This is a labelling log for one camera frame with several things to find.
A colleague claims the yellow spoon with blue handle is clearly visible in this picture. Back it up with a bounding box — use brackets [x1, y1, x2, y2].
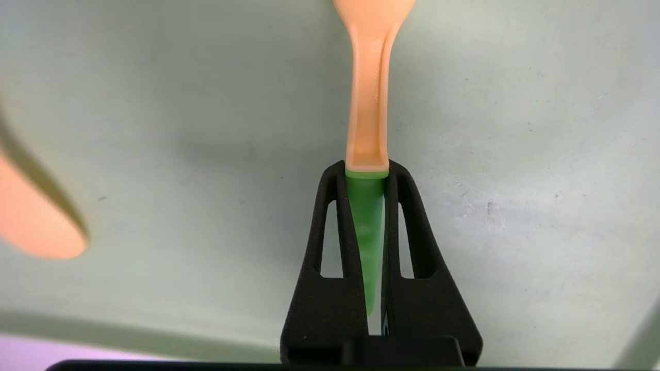
[0, 149, 88, 260]

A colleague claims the light green plastic tray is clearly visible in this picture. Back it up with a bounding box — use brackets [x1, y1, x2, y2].
[0, 0, 660, 369]

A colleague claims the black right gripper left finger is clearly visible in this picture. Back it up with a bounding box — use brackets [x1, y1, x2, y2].
[280, 160, 369, 364]

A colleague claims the yellow pasta fork green handle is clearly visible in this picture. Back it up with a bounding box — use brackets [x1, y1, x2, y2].
[333, 0, 417, 317]

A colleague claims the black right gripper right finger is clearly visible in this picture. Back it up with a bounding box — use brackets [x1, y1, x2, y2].
[382, 160, 484, 364]

